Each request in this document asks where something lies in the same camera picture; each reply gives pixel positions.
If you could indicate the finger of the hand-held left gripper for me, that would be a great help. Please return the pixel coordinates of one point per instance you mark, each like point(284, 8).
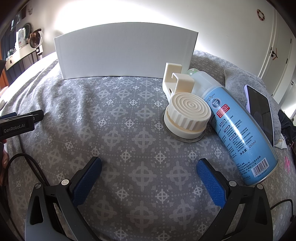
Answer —
point(37, 115)

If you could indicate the small desk fan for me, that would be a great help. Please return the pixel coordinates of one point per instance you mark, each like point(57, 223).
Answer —
point(35, 38)

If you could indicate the cream ribbed round lid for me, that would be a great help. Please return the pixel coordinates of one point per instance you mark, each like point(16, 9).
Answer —
point(188, 113)

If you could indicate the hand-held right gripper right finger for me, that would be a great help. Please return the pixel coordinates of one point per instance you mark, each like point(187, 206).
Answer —
point(212, 183)

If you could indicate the round wall wreath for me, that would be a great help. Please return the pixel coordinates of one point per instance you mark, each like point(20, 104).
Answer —
point(261, 14)

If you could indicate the black bag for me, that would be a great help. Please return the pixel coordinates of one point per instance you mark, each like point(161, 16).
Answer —
point(286, 122)

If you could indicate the person's left hand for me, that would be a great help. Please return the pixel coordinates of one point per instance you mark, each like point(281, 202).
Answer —
point(5, 160)

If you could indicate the blue spray can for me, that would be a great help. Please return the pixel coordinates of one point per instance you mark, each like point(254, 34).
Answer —
point(238, 129)

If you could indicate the grey patterned bedspread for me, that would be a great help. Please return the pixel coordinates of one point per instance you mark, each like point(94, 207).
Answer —
point(115, 139)

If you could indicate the black smartphone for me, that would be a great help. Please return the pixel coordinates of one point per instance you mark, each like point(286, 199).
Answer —
point(261, 115)

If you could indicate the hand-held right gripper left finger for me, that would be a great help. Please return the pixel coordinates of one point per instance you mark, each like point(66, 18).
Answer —
point(87, 183)

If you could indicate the white wardrobe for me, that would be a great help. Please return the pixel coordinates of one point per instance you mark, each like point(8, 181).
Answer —
point(277, 51)

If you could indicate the white side shelf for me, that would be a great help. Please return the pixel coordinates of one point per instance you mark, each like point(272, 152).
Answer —
point(20, 54)

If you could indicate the white box container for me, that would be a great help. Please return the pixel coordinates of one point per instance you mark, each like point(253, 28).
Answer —
point(124, 51)

